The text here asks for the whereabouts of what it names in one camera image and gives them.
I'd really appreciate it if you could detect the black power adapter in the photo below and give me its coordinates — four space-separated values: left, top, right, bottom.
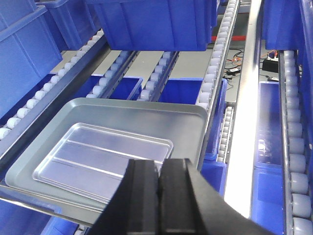
262 59 279 73

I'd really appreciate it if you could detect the white roller track middle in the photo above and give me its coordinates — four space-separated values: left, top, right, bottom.
137 51 173 101

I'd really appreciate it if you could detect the silver shelf upright beam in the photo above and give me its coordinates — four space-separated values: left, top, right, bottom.
224 0 264 218

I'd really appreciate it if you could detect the white roller track far right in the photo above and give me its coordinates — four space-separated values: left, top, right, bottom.
279 50 313 235

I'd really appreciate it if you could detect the red steel frame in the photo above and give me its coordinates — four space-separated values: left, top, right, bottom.
210 35 246 42

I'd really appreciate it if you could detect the silver metal tray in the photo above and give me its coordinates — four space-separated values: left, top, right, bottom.
32 122 174 203

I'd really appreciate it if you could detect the white roller track far left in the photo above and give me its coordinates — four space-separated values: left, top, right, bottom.
0 29 104 141

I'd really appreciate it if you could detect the blue bin on rollers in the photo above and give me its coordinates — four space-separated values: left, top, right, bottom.
86 0 217 51

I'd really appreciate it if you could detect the large grey metal tray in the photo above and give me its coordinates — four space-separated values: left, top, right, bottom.
4 98 207 224

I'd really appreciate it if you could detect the blue bin upper left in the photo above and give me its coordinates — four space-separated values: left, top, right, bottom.
0 0 101 118

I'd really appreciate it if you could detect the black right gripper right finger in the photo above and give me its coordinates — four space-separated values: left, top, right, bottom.
159 159 271 235

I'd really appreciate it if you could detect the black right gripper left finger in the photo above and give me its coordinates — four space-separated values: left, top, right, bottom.
88 160 158 235

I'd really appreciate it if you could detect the blue bin at right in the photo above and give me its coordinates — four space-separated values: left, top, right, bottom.
251 82 284 235

